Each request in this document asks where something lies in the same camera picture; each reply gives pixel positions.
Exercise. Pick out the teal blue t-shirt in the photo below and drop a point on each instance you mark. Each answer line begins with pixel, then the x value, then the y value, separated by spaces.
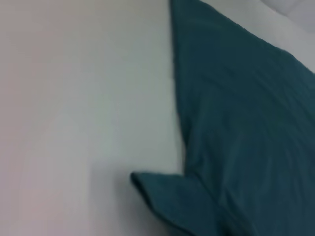
pixel 246 123

